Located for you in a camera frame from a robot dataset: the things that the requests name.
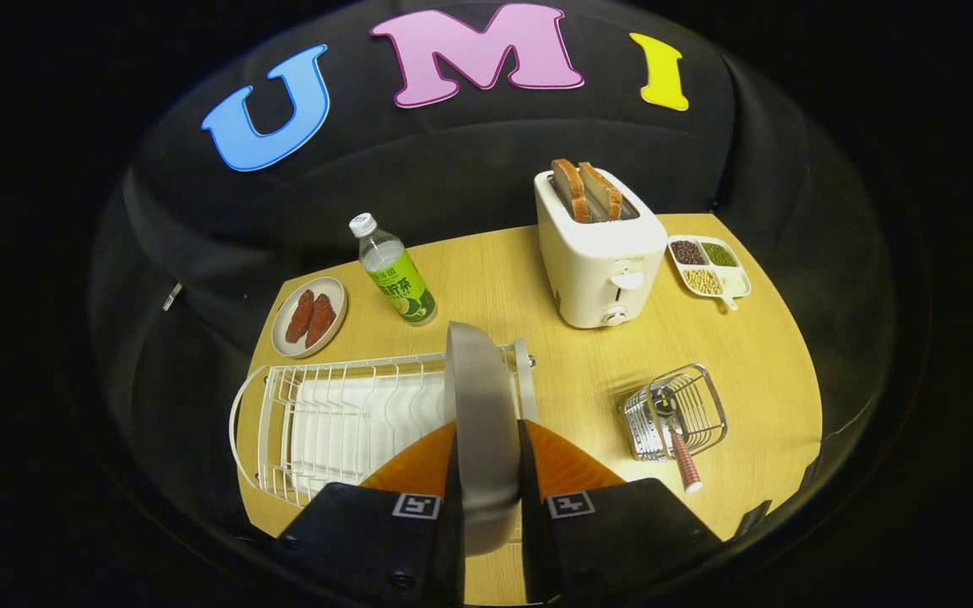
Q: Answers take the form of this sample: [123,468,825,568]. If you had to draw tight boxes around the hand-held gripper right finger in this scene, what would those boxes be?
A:
[517,419,724,605]

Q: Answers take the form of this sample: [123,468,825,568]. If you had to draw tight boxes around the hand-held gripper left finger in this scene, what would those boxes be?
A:
[271,420,466,607]

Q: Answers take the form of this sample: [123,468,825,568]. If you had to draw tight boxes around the grey plate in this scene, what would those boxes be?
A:
[444,321,523,558]

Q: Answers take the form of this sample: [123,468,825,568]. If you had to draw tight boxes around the metal wire basket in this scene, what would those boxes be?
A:
[620,363,729,462]

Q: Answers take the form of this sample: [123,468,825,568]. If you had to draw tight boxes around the white wire dish rack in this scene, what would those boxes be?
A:
[229,338,538,508]

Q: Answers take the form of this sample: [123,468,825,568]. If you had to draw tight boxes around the spoon with red checked handle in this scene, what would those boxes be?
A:
[651,393,704,494]

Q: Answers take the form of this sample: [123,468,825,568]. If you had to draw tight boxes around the white divided bean dish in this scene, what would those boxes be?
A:
[666,234,752,312]

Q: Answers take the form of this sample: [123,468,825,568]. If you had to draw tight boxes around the red sausage piece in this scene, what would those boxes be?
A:
[306,294,337,349]
[285,290,316,344]

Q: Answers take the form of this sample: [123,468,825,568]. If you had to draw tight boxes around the green label drink bottle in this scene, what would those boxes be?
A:
[348,213,438,326]

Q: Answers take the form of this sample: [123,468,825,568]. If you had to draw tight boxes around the small beige saucer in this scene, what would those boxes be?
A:
[271,276,348,359]

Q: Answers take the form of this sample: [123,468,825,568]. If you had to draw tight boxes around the white toaster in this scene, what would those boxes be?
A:
[534,166,670,329]

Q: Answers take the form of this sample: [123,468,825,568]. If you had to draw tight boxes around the black backdrop cloth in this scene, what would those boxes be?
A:
[90,0,918,541]

